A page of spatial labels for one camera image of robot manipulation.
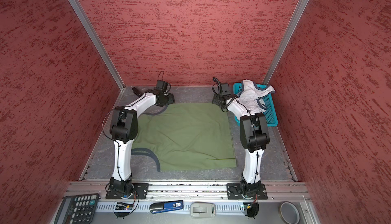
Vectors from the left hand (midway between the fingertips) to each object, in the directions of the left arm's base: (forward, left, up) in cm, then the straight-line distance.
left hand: (171, 102), depth 104 cm
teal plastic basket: (-8, -67, +2) cm, 68 cm away
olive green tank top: (-23, -13, -6) cm, 27 cm away
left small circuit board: (-59, +17, -9) cm, 62 cm away
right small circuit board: (-58, -45, -7) cm, 74 cm away
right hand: (-2, -32, +3) cm, 32 cm away
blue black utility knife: (-60, -3, 0) cm, 60 cm away
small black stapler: (+13, +29, -4) cm, 32 cm away
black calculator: (-61, +35, -4) cm, 70 cm away
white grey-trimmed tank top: (+6, -56, +5) cm, 56 cm away
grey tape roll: (-61, -63, -5) cm, 88 cm away
